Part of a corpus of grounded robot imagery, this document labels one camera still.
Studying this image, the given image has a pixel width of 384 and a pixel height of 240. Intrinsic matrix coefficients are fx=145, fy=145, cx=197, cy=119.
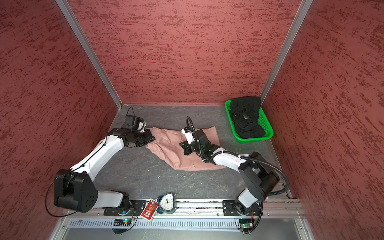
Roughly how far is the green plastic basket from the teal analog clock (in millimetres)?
522

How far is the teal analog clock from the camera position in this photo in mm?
723

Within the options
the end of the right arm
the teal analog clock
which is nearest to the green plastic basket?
the end of the right arm

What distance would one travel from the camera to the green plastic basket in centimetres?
94
